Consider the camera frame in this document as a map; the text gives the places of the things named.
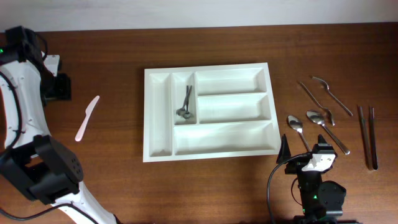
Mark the white cutlery tray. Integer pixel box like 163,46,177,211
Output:
143,63,281,162

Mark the metal chopstick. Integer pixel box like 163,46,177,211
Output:
358,106,374,171
369,106,379,170

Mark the pink plastic knife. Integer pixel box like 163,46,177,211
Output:
75,95,100,142

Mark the small metal teaspoon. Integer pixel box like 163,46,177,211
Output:
175,85,191,117
183,85,192,119

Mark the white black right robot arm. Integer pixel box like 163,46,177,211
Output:
276,135,346,224

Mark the large metal spoon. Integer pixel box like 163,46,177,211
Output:
306,110,351,155
287,115,311,152

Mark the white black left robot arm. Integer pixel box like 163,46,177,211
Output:
1,26,119,223

